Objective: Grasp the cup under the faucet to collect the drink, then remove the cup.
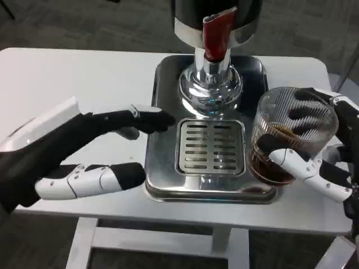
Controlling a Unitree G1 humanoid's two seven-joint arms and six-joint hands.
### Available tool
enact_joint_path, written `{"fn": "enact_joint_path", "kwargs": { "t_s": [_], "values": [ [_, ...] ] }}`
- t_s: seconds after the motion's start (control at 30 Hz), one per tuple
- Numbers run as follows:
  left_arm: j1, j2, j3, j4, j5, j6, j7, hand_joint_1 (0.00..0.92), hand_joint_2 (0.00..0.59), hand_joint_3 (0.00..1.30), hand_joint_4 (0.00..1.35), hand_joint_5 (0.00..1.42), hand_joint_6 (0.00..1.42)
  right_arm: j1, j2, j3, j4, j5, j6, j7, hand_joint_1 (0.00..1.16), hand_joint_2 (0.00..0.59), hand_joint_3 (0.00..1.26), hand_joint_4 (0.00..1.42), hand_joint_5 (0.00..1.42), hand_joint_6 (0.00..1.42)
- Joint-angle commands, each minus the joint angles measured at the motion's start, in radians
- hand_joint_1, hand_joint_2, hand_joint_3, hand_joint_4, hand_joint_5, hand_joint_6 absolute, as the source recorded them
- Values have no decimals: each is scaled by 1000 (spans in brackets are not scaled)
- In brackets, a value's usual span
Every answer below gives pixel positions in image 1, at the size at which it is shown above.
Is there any grey round stand base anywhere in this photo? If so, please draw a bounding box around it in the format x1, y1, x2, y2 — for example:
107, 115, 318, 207
326, 50, 359, 95

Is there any white table frame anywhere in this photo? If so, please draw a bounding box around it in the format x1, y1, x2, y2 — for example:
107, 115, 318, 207
65, 217, 250, 269

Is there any steel drip tray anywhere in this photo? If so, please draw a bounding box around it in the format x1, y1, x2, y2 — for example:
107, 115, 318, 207
144, 54, 278, 204

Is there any slotted steel drip grid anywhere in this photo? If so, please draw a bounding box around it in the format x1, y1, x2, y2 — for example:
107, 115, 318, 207
175, 117, 246, 176

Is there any clear ribbed glass cup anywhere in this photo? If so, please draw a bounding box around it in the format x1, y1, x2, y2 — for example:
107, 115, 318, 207
246, 86, 339, 186

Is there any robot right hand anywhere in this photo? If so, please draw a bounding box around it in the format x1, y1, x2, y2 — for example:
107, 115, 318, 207
256, 87, 359, 242

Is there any red dispenser tap handle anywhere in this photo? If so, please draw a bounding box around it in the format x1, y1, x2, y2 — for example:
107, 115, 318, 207
202, 7, 236, 62

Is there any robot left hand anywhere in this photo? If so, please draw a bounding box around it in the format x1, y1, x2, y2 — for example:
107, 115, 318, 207
0, 96, 176, 214

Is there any chrome and black drink dispenser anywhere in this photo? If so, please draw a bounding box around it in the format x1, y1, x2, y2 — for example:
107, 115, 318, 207
171, 0, 263, 118

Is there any dark brown drink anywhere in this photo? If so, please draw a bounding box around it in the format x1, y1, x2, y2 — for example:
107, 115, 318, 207
248, 123, 323, 185

